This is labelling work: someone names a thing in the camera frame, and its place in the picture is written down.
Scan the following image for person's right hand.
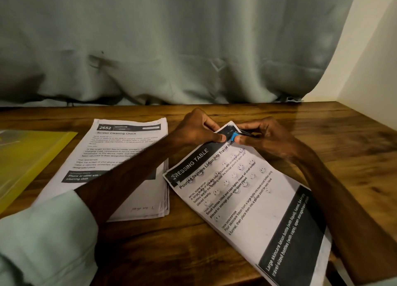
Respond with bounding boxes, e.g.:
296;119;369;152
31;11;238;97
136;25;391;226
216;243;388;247
234;117;305;166

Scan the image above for person's left hand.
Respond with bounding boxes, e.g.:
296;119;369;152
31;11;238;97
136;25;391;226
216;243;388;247
169;108;228;152

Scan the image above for blue pen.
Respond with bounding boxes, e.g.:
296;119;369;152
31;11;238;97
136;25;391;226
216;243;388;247
228;128;256;142

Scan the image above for yellow patterned folder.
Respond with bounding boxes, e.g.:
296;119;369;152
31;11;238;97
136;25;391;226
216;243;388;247
0;129;78;214

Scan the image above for person's right forearm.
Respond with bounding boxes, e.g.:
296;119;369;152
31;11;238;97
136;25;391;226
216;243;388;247
288;155;397;286

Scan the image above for person's left forearm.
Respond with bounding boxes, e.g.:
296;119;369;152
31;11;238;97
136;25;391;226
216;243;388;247
0;140;187;286

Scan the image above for pale green curtain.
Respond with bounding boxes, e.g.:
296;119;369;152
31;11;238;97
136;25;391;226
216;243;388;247
0;0;359;107

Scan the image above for black bar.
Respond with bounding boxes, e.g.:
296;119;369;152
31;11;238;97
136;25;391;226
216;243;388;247
329;261;354;286

